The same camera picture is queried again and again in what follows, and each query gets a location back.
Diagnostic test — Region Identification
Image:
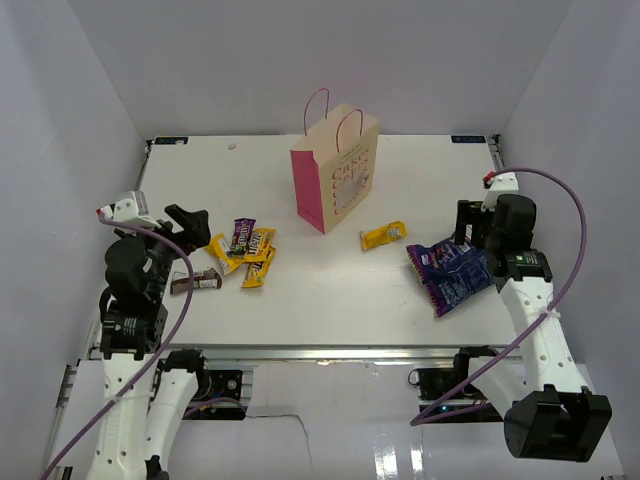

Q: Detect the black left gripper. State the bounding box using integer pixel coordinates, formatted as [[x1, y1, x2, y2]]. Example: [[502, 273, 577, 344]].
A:
[[116, 203, 210, 297]]

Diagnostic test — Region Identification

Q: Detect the blue purple snack bag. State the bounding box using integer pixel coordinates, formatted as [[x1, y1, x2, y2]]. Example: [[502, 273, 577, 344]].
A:
[[406, 237, 494, 318]]

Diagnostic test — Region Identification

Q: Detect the yellow wrapper snack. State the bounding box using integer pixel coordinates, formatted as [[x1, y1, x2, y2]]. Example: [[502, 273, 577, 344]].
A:
[[205, 233, 239, 276]]

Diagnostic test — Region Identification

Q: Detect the brown chocolate bar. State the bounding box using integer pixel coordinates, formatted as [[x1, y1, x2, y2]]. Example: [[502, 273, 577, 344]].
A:
[[169, 268, 223, 295]]

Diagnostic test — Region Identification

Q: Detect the purple candy bar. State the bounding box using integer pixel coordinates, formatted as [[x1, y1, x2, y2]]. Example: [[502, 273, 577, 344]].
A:
[[230, 218, 256, 256]]

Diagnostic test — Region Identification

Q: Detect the yellow M&M's packet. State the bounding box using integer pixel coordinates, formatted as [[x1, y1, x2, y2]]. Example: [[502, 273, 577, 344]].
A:
[[241, 247, 277, 289], [244, 228, 276, 262]]

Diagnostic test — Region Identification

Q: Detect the yellow candy bar wrapper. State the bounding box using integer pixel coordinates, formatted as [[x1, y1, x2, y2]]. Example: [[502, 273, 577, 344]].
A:
[[360, 221, 407, 251]]

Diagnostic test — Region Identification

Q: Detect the pink beige paper bag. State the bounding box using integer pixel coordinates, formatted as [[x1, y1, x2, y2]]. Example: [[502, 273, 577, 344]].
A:
[[290, 103, 380, 234]]

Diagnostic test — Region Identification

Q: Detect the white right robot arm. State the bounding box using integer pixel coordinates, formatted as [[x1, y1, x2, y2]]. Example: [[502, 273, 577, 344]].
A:
[[451, 194, 612, 463]]

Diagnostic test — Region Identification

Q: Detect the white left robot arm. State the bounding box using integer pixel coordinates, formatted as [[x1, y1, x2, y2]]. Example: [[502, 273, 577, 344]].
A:
[[88, 204, 212, 479]]

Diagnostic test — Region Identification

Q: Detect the blue label right corner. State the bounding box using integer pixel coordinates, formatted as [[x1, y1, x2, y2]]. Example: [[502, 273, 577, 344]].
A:
[[450, 135, 486, 144]]

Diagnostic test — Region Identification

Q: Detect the blue label corner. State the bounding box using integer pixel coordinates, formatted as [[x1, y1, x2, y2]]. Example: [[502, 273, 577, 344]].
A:
[[153, 136, 189, 146], [450, 135, 486, 144]]

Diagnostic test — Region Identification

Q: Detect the blue label left corner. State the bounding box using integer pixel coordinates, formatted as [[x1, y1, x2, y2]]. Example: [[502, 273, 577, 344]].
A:
[[153, 136, 189, 146]]

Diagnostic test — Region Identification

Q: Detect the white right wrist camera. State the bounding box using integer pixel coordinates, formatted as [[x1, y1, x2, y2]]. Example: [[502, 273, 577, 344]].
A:
[[481, 171, 519, 211]]

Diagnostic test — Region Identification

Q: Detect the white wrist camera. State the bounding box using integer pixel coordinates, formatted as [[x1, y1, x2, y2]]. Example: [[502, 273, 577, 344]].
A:
[[481, 171, 519, 211], [97, 190, 157, 228]]

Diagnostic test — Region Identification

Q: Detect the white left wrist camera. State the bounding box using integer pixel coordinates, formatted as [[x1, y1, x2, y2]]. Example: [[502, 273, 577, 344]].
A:
[[97, 190, 157, 228]]

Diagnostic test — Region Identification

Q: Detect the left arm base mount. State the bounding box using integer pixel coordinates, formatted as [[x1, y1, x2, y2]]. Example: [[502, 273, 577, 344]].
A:
[[160, 349, 243, 406]]

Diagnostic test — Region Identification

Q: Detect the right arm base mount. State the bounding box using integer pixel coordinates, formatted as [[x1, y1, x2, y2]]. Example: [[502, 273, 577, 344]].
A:
[[407, 346, 497, 416]]

